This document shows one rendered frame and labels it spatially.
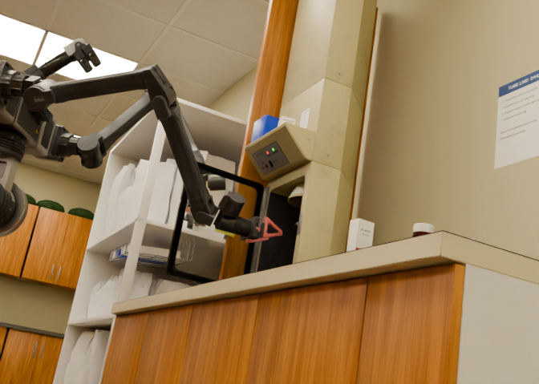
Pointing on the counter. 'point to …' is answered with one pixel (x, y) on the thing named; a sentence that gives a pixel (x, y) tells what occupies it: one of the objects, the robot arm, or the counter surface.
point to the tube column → (332, 36)
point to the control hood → (303, 144)
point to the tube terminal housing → (324, 167)
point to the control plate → (270, 158)
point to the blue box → (261, 127)
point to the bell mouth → (297, 196)
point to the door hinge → (260, 228)
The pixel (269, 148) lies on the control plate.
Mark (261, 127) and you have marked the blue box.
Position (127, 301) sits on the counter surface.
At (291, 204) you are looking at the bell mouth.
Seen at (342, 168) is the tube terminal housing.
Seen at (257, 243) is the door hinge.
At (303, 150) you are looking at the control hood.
